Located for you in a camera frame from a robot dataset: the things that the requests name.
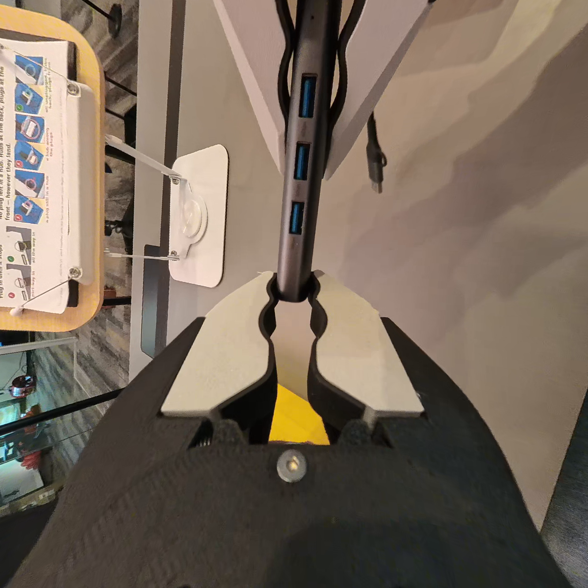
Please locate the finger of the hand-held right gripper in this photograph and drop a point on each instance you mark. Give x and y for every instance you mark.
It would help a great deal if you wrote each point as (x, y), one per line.
(381, 41)
(257, 55)

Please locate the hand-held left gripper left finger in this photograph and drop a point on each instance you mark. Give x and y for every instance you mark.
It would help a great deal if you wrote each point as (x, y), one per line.
(220, 363)

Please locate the yellow plastic bin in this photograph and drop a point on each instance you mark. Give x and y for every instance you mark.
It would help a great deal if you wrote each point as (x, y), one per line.
(294, 422)

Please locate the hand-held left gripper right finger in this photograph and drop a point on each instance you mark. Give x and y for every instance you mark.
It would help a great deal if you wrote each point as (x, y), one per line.
(363, 363)

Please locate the printed instruction sheet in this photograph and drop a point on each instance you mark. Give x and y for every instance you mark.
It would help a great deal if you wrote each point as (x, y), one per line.
(55, 193)

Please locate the grey round usb hub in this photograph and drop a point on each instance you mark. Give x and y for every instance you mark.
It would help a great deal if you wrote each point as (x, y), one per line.
(298, 229)

